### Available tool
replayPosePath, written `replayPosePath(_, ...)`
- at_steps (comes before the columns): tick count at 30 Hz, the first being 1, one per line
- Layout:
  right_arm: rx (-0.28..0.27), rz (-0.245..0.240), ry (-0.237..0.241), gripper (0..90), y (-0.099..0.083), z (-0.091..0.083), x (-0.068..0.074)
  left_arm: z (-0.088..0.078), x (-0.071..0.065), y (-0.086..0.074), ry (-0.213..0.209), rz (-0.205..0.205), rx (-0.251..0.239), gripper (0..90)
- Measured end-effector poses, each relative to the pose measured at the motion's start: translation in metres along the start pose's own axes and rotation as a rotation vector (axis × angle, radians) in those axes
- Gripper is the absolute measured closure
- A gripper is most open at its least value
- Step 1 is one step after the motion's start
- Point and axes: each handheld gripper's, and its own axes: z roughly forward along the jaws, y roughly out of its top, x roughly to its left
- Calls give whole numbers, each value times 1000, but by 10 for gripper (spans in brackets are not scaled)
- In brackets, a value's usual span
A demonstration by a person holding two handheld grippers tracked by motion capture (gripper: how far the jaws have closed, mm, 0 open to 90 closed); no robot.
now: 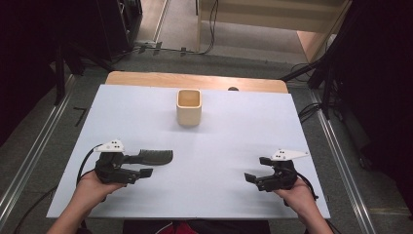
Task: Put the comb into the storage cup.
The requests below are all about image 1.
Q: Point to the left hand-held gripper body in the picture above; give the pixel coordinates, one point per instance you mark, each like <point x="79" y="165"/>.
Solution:
<point x="112" y="169"/>

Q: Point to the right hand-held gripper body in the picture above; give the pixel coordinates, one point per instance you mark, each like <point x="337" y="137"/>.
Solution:
<point x="281" y="177"/>

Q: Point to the dark comb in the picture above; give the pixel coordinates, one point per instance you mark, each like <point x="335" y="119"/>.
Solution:
<point x="156" y="157"/>

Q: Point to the beige square cup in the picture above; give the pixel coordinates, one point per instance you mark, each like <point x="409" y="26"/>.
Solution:
<point x="189" y="112"/>

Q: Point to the person's right hand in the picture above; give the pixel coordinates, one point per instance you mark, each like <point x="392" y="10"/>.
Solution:
<point x="300" y="198"/>

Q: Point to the person's left hand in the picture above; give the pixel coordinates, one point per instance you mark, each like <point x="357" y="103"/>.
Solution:
<point x="89" y="191"/>

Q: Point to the white board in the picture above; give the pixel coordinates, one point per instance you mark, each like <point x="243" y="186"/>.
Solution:
<point x="207" y="143"/>

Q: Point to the person's dark clothing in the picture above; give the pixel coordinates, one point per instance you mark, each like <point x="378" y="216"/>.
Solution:
<point x="195" y="227"/>

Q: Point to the black metal stand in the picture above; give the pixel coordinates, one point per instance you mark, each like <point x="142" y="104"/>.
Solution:
<point x="324" y="78"/>
<point x="60" y="78"/>

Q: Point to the dark floor tape pieces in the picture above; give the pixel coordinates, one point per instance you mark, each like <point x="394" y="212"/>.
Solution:
<point x="158" y="47"/>

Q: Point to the black cabinet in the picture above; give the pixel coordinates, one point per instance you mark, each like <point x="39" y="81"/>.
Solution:
<point x="120" y="26"/>

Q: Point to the beige wooden furniture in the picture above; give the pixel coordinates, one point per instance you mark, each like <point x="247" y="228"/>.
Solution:
<point x="276" y="22"/>

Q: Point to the aluminium floor rail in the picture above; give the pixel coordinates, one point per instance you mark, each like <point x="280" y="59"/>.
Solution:
<point x="35" y="152"/>
<point x="344" y="162"/>
<point x="161" y="19"/>

